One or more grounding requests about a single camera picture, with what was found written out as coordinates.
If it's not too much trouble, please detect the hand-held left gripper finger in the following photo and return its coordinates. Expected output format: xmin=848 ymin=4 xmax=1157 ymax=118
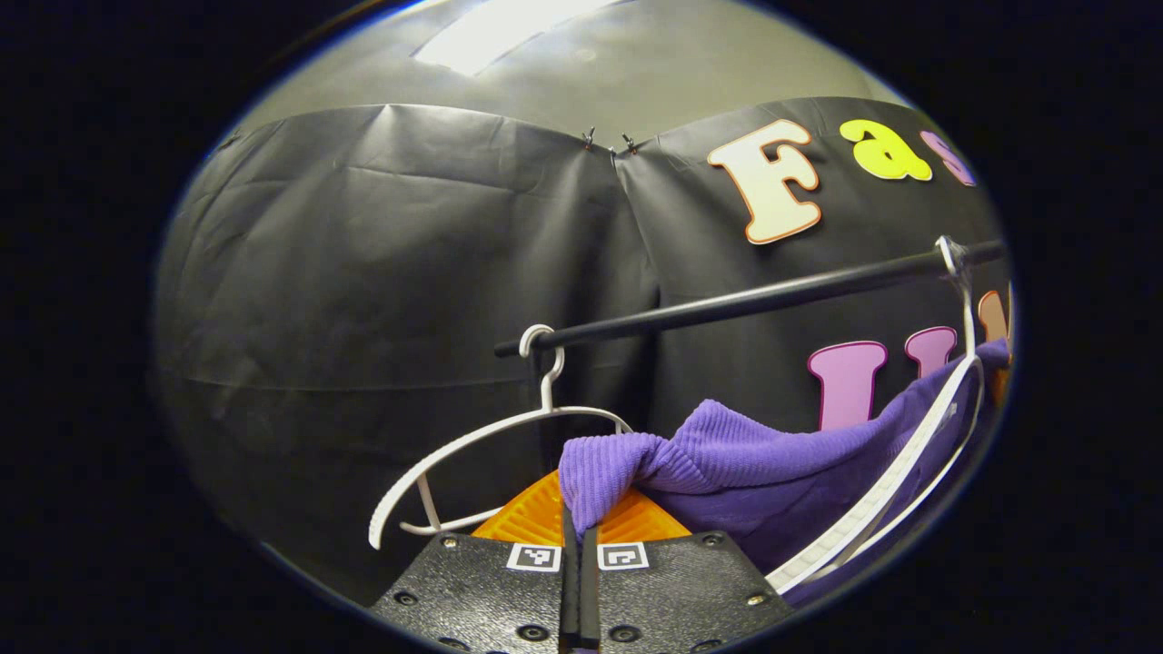
xmin=581 ymin=489 xmax=794 ymax=654
xmin=368 ymin=469 xmax=583 ymax=654

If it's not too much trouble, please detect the purple shirt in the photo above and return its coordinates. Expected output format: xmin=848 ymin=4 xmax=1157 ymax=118
xmin=558 ymin=338 xmax=1015 ymax=606

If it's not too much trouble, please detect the white plastic clothes hanger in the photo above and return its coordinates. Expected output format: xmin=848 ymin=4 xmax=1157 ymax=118
xmin=367 ymin=323 xmax=634 ymax=551
xmin=763 ymin=235 xmax=989 ymax=597

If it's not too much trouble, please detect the black metal clothes rack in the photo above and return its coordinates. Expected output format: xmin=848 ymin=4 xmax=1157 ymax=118
xmin=493 ymin=238 xmax=1009 ymax=359

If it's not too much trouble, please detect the black backdrop cloth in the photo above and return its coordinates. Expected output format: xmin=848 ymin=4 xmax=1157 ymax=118
xmin=153 ymin=95 xmax=1015 ymax=608

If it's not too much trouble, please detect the ceiling light panel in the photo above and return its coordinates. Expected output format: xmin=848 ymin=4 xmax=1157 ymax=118
xmin=413 ymin=0 xmax=628 ymax=79

